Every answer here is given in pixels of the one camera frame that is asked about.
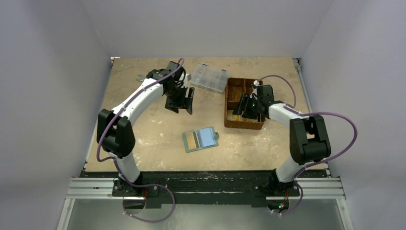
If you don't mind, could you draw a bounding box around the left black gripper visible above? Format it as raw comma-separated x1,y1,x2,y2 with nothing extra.
165,85,193,114

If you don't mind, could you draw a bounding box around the brown woven basket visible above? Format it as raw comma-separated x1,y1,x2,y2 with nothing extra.
224,78,265,130

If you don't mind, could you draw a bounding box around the gold credit card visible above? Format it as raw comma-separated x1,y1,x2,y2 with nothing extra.
185,131,201,150

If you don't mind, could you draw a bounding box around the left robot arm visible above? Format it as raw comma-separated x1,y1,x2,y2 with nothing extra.
96,58,194,196

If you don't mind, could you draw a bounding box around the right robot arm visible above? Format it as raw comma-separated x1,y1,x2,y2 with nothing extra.
233,85,331,195

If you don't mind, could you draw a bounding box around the clear plastic organizer box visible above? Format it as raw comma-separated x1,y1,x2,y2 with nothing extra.
189,64,232,94

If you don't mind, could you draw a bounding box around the silver open-end wrench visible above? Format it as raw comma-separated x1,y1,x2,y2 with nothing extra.
136,74,146,82

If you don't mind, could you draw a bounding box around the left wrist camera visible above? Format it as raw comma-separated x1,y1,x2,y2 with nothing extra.
182,73,192,86

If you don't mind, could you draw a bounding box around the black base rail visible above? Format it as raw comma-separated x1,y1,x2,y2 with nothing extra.
111,171,327,208

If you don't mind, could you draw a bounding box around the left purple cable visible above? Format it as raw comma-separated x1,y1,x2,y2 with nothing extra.
96,57,185,191

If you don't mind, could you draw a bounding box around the aluminium frame rail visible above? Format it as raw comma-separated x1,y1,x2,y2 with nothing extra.
293,58,345,199

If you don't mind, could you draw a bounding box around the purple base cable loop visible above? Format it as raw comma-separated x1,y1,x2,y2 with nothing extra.
122,184,176,223

